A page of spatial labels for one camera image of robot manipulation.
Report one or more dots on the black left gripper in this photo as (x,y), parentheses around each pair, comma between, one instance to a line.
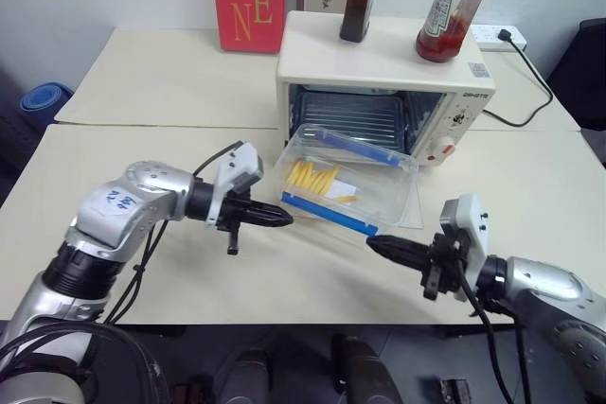
(234,212)

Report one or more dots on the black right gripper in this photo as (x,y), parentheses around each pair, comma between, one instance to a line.
(442,267)

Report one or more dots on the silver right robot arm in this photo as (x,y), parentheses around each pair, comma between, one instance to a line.
(544,281)

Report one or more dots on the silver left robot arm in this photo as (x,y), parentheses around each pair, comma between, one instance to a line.
(109,205)

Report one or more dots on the glass toaster oven door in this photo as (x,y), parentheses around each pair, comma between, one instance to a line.
(413,207)

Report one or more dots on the clear food container blue clips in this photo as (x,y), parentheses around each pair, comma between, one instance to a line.
(379,186)

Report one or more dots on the cream oven timer knob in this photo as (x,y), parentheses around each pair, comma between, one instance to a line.
(445,144)

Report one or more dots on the dark oven baking tray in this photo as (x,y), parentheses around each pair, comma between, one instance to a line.
(350,113)

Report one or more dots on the cream toaster oven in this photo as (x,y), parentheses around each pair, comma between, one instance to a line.
(379,56)

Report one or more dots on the yellow fries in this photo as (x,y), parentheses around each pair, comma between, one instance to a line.
(312,177)

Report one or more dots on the white paper slip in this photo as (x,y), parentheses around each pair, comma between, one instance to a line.
(342,190)

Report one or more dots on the red furniture book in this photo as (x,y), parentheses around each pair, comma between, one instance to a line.
(248,2)

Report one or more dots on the white power strip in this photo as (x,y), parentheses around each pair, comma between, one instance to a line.
(483,35)

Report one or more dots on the ketchup bottle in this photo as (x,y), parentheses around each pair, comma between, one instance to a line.
(450,21)

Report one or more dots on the black power plug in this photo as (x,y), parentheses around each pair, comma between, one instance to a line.
(504,35)

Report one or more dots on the blue round stool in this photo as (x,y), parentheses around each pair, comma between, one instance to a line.
(45,97)

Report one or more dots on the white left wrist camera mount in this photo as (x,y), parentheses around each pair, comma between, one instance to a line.
(239,158)

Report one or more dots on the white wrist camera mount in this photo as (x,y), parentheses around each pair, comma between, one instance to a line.
(471,229)
(239,158)

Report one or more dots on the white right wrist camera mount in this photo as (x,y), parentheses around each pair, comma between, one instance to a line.
(471,229)

